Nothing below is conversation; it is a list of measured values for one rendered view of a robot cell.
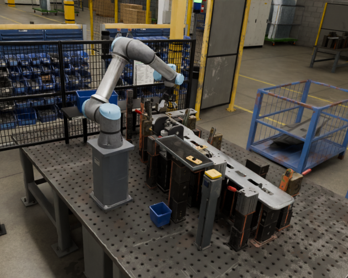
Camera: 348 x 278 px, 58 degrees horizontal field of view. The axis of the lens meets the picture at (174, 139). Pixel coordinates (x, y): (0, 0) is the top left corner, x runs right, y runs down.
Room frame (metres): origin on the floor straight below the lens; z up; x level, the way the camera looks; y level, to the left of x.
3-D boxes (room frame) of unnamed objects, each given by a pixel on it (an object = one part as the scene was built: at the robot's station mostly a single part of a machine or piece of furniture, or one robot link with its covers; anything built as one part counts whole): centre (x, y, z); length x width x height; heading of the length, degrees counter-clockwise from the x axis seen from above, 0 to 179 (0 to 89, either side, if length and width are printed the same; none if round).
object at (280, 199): (1.91, -0.21, 1.00); 1.38 x 0.22 x 0.02; 36
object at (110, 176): (1.67, 0.37, 0.90); 0.21 x 0.21 x 0.40; 42
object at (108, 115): (1.67, 0.38, 1.27); 0.13 x 0.12 x 0.14; 52
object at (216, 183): (1.33, -0.20, 0.92); 0.08 x 0.08 x 0.44; 36
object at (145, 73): (2.81, 0.32, 1.30); 0.23 x 0.02 x 0.31; 126
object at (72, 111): (2.53, 0.50, 1.01); 0.90 x 0.22 x 0.03; 126
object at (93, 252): (1.67, 0.37, 0.33); 0.31 x 0.31 x 0.66; 42
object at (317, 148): (3.87, -1.68, 0.47); 1.20 x 0.80 x 0.95; 131
